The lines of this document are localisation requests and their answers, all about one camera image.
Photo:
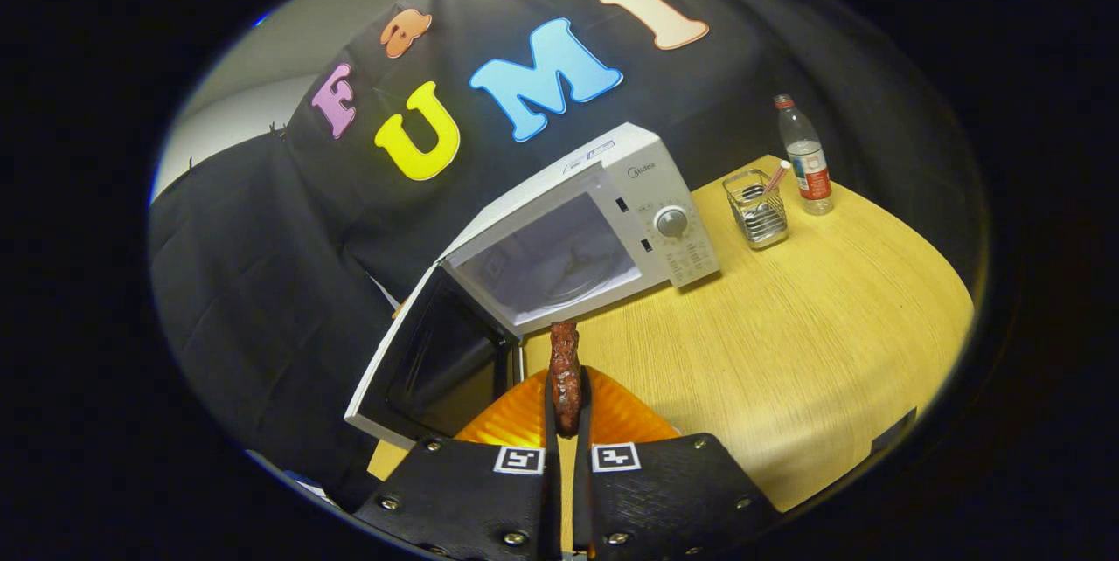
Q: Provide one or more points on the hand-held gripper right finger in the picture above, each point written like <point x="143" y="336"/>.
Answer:
<point x="582" y="482"/>

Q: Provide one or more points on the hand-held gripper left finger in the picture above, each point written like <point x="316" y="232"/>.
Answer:
<point x="551" y="474"/>

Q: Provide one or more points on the white toaster oven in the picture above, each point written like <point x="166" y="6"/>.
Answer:
<point x="612" y="168"/>

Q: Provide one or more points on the clear plastic water bottle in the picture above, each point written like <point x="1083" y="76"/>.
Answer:
<point x="809" y="168"/>

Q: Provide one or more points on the brown grilled meat piece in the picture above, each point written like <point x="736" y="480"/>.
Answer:
<point x="565" y="377"/>

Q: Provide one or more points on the pink striped straw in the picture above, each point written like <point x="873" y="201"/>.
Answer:
<point x="776" y="178"/>

